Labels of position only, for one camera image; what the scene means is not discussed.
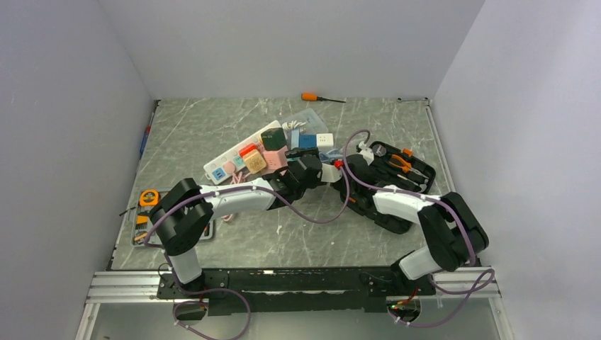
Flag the white cube socket adapter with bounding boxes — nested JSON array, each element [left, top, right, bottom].
[[315, 133, 335, 152]]

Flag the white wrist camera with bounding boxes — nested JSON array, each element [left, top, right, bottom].
[[356, 142, 375, 165], [321, 160, 342, 183]]

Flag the black tool case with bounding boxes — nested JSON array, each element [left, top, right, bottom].
[[347, 141, 436, 234]]

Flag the pink cable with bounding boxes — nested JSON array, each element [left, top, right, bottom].
[[220, 169, 249, 223]]

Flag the orange pliers in case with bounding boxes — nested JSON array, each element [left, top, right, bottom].
[[388, 154, 413, 174]]

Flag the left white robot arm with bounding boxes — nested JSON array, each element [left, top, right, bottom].
[[148, 154, 322, 298]]

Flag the light blue power strip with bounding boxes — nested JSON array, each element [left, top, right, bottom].
[[290, 129, 301, 150]]

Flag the pink cube socket adapter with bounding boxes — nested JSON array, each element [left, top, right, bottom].
[[261, 146, 288, 175]]

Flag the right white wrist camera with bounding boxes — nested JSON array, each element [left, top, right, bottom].
[[356, 142, 375, 165]]

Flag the white power strip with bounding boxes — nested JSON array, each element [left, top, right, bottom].
[[203, 120, 281, 184]]

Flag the orange handled screwdriver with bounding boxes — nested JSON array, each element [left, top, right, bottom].
[[301, 93, 346, 103]]

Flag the red cube socket adapter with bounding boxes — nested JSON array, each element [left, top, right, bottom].
[[238, 143, 257, 158]]

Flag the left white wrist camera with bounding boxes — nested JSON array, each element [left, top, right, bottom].
[[321, 160, 342, 183]]

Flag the dark green cube adapter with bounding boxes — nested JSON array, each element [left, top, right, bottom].
[[260, 127, 287, 151]]

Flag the beige cube socket adapter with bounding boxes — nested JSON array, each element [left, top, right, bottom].
[[242, 149, 267, 174]]

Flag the clear plastic organizer box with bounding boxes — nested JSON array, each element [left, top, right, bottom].
[[279, 108, 329, 135]]

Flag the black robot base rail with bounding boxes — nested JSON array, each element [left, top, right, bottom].
[[156, 266, 435, 316]]

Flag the orange tape measure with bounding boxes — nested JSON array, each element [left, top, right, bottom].
[[138, 188, 160, 208]]

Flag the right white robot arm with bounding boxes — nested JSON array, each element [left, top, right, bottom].
[[333, 158, 490, 294]]

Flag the blue cube socket adapter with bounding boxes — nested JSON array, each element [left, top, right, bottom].
[[298, 134, 318, 149]]

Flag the grey tool tray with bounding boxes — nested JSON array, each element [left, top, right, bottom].
[[129, 188, 216, 247]]

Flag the blue red pen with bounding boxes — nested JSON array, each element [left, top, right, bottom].
[[139, 113, 155, 156]]

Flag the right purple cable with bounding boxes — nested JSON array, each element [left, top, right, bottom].
[[342, 129, 496, 329]]

